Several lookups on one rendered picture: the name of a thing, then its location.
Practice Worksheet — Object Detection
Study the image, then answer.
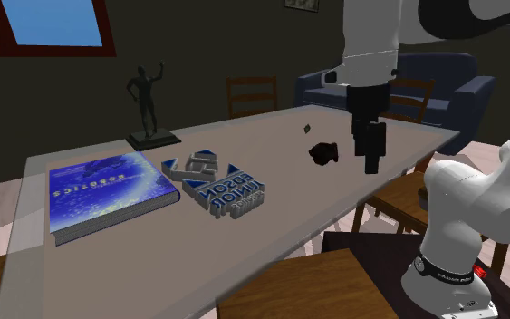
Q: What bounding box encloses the blue book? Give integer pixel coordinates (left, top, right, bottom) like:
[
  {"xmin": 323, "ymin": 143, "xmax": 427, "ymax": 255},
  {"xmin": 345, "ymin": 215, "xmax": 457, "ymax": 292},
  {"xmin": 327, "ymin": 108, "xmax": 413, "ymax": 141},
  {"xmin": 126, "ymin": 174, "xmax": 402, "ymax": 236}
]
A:
[{"xmin": 48, "ymin": 150, "xmax": 182, "ymax": 247}]

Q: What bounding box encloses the wall picture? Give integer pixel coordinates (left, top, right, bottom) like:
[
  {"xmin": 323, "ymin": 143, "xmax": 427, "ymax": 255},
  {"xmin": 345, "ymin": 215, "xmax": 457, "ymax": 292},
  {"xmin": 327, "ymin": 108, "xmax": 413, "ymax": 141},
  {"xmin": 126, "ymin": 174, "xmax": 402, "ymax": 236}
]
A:
[{"xmin": 283, "ymin": 0, "xmax": 321, "ymax": 14}]

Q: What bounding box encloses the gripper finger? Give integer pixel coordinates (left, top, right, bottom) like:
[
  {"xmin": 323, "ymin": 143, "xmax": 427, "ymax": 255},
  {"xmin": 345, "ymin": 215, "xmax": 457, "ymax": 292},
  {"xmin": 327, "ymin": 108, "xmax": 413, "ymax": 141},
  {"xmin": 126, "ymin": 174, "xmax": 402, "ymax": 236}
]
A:
[
  {"xmin": 351, "ymin": 118, "xmax": 369, "ymax": 157},
  {"xmin": 364, "ymin": 121, "xmax": 387, "ymax": 175}
]

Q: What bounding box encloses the red framed window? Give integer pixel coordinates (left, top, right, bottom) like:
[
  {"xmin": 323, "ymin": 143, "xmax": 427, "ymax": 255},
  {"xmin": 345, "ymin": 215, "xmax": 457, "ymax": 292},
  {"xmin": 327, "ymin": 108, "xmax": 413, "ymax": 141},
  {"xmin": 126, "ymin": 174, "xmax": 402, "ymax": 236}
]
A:
[{"xmin": 0, "ymin": 0, "xmax": 118, "ymax": 59}]

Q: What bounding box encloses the grey blue letter block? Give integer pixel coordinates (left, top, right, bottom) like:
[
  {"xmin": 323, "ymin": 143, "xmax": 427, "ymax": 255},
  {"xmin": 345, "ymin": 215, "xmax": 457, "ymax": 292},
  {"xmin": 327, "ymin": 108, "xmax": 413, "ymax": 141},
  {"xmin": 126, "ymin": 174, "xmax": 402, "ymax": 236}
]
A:
[{"xmin": 160, "ymin": 149, "xmax": 266, "ymax": 221}]

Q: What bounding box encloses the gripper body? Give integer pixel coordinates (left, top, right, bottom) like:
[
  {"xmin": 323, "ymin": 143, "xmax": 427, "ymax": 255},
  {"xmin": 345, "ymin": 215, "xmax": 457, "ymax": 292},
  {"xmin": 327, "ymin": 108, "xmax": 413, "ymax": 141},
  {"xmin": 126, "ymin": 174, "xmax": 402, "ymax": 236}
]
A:
[{"xmin": 346, "ymin": 82, "xmax": 391, "ymax": 124}]

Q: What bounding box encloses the dark blue sofa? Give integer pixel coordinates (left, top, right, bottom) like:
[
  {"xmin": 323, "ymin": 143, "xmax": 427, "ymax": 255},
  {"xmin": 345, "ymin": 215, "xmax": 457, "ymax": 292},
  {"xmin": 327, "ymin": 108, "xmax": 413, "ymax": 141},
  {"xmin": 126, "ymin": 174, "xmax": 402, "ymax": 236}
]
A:
[{"xmin": 293, "ymin": 52, "xmax": 497, "ymax": 157}]

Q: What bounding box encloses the black human figure statue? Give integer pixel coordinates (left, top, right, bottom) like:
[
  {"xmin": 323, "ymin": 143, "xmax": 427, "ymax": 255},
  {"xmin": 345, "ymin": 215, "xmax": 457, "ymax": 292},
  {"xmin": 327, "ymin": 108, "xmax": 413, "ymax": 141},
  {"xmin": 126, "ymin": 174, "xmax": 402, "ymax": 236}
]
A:
[{"xmin": 124, "ymin": 60, "xmax": 183, "ymax": 153}]

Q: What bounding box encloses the black lumpy object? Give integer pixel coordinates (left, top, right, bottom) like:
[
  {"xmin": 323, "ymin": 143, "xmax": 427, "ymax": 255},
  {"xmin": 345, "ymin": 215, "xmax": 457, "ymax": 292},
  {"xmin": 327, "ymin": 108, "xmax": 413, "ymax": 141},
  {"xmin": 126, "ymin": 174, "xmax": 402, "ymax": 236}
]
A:
[{"xmin": 307, "ymin": 141, "xmax": 340, "ymax": 167}]

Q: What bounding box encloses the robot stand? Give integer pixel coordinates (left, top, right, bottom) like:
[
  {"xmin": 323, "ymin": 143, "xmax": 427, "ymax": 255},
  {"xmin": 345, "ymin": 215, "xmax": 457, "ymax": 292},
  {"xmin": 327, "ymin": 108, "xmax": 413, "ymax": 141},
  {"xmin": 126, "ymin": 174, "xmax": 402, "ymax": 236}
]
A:
[{"xmin": 322, "ymin": 230, "xmax": 510, "ymax": 319}]

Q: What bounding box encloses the grey table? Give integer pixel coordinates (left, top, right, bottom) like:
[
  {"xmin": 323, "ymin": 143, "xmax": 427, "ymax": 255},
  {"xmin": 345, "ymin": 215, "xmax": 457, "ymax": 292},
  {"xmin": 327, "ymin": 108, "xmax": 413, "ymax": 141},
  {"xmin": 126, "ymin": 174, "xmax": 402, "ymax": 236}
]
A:
[{"xmin": 0, "ymin": 103, "xmax": 461, "ymax": 319}]

